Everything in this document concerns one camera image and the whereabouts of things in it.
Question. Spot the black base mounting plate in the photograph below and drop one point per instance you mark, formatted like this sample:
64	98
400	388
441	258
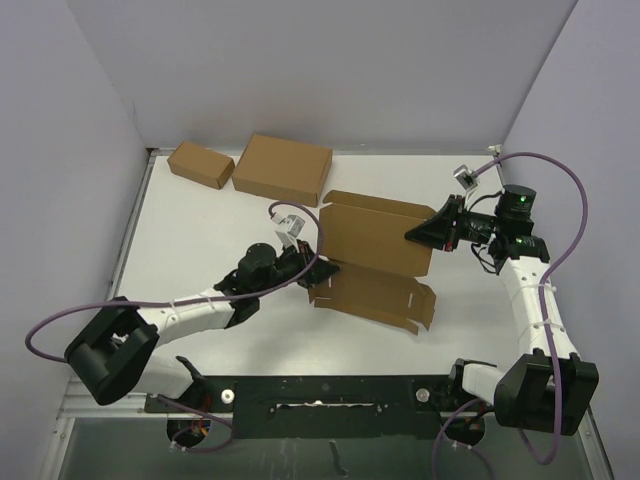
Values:
331	407

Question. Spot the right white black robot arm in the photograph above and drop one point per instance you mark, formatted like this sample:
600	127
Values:
549	387

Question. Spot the small closed cardboard box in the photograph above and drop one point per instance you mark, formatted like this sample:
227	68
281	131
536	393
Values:
201	165

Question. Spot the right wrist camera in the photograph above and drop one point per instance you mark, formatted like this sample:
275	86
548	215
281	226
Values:
467	178

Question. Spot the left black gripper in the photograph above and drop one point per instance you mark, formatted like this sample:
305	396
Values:
318	271

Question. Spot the large closed cardboard box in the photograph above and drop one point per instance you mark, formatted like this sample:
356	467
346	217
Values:
281	169

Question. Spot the aluminium frame rail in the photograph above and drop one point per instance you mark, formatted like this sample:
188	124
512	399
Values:
78	403

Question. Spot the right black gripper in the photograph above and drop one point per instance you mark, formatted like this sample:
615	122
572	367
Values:
438	231

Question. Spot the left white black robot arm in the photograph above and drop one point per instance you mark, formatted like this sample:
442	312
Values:
114	354

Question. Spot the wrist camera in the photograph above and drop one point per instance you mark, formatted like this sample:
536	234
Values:
288	229
467	178

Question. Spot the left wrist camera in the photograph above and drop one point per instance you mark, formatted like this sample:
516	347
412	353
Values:
288	229

